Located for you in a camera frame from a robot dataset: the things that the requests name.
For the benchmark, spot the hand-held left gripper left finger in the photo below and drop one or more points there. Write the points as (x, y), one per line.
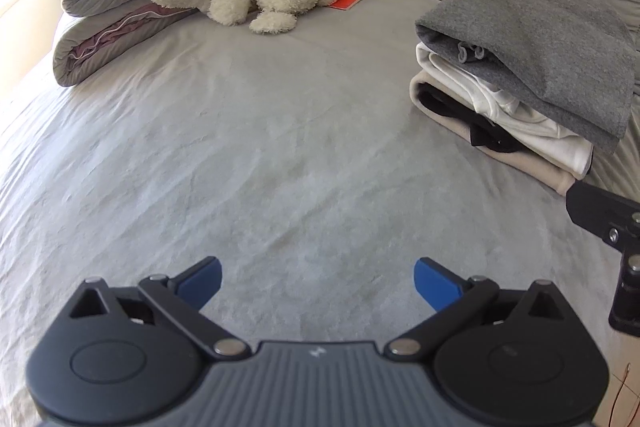
(202, 282)

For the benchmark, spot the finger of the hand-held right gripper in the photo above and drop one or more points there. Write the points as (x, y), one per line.
(595, 212)

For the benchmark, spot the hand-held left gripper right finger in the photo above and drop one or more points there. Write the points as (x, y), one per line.
(435, 283)

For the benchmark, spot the grey ruffled knit garment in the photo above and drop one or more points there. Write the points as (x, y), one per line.
(540, 42)

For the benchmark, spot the beige folded garment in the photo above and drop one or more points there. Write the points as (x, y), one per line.
(530, 168)

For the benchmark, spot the white folded garment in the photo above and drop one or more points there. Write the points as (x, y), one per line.
(550, 147)

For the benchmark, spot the bed with grey sheet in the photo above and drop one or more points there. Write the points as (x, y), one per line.
(250, 157)

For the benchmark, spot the black folded garment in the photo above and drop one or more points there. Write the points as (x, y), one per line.
(440, 102)

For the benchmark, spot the light grey rolled quilt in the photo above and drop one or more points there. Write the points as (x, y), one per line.
(100, 52)

